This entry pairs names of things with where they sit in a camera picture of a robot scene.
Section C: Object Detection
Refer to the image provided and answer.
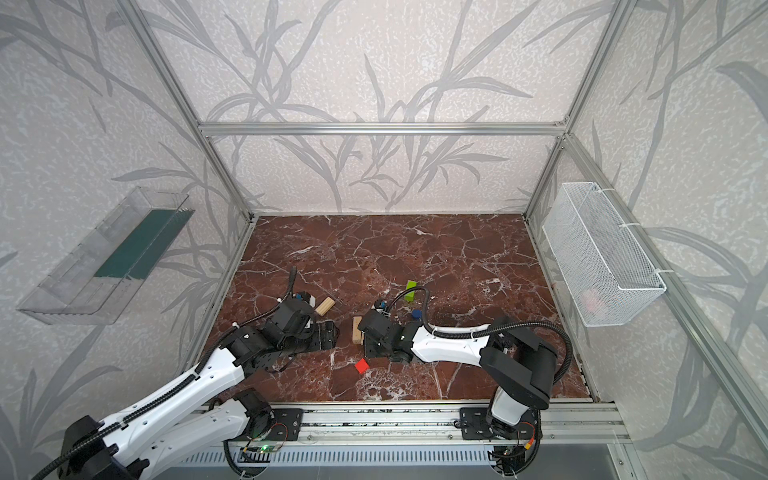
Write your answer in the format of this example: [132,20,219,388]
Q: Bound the wood block with writing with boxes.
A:
[352,316,364,345]

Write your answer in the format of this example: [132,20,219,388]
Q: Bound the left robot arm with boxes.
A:
[37,293,339,479]

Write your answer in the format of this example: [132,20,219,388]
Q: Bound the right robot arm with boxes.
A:
[357,309,573,427]

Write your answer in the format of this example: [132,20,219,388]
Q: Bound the grooved wood block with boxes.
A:
[315,297,336,317]

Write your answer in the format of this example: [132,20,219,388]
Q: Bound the red block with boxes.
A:
[354,359,370,375]

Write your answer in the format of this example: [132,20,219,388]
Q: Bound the green block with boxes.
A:
[404,280,418,302]

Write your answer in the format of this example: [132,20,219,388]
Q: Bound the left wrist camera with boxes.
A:
[293,291,316,308]

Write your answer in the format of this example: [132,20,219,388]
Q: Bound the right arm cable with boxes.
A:
[383,286,572,385]

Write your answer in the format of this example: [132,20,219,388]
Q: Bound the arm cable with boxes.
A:
[383,286,572,385]
[29,266,299,480]

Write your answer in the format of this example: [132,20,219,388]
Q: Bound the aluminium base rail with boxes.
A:
[124,400,632,448]

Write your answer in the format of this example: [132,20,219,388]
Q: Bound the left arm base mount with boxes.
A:
[237,408,304,442]

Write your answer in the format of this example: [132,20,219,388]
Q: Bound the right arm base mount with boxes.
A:
[453,407,541,443]

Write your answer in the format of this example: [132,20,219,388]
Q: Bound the clear plastic wall bin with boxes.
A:
[17,187,195,325]

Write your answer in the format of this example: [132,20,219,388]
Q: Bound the white wire basket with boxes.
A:
[542,182,666,327]

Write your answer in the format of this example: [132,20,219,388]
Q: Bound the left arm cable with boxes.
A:
[29,266,299,480]

